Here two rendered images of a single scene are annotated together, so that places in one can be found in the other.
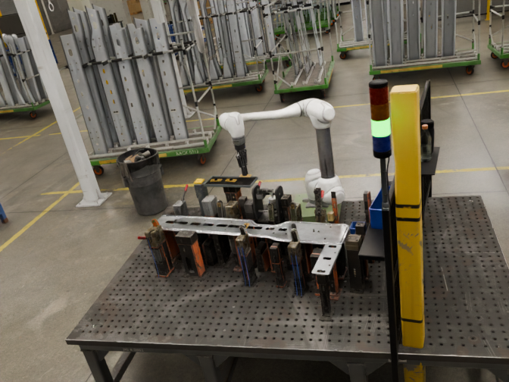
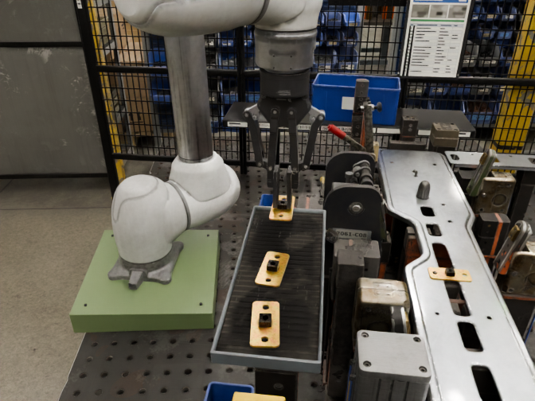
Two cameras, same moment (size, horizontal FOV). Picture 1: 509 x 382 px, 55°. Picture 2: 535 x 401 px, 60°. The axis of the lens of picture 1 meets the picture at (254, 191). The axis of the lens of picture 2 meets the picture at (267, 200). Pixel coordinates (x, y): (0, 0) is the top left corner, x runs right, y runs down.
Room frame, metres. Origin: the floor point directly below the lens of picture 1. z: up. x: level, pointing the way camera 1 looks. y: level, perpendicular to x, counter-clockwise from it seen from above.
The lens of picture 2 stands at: (3.39, 0.70, 1.62)
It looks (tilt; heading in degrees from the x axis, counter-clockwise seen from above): 30 degrees down; 250
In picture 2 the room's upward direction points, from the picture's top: straight up
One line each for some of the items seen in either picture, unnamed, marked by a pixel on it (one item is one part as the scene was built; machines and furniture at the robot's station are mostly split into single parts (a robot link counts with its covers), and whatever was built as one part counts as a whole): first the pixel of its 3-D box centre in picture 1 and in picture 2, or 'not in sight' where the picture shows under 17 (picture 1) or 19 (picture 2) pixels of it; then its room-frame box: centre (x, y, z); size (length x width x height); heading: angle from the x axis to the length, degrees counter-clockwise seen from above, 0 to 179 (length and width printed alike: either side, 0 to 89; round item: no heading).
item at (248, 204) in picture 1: (254, 225); (349, 317); (2.95, 0.04, 0.89); 0.13 x 0.11 x 0.38; 153
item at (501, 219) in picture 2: (278, 265); (482, 262); (2.49, -0.06, 0.84); 0.11 x 0.08 x 0.29; 153
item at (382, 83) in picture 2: (390, 207); (355, 98); (2.50, -0.77, 1.09); 0.30 x 0.17 x 0.13; 147
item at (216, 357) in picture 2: (230, 181); (279, 270); (3.17, 0.15, 1.16); 0.37 x 0.14 x 0.02; 63
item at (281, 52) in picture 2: (238, 139); (285, 48); (3.12, 0.04, 1.47); 0.09 x 0.09 x 0.06
